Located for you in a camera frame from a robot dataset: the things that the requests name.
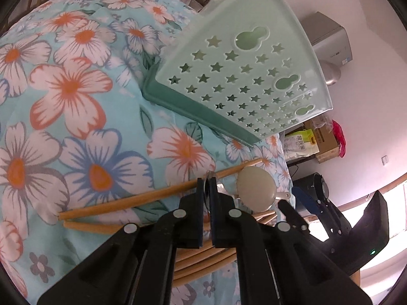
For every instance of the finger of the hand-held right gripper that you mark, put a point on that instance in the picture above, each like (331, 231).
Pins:
(307, 201)
(294, 216)

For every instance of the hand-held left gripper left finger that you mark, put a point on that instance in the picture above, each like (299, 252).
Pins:
(199, 235)

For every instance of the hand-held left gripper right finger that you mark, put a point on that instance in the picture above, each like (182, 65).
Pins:
(214, 235)

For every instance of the white plastic spoon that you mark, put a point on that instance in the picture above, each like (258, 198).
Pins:
(254, 190)

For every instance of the metal spoon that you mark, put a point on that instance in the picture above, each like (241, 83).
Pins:
(210, 176)

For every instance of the pile of bamboo chopsticks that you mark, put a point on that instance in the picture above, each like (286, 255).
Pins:
(82, 226)

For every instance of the green star-cut utensil holder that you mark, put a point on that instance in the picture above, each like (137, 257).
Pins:
(241, 70)

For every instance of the white printed bag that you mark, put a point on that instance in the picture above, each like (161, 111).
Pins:
(300, 144)

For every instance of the brown cardboard box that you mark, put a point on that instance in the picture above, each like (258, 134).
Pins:
(324, 139)

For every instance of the red plastic bag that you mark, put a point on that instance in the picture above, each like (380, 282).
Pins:
(340, 136)

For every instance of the floral blue blanket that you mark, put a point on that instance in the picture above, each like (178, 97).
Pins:
(95, 117)

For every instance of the silver refrigerator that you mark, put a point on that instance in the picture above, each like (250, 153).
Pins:
(327, 38)

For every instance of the white wall socket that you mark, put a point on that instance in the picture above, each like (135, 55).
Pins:
(385, 160)

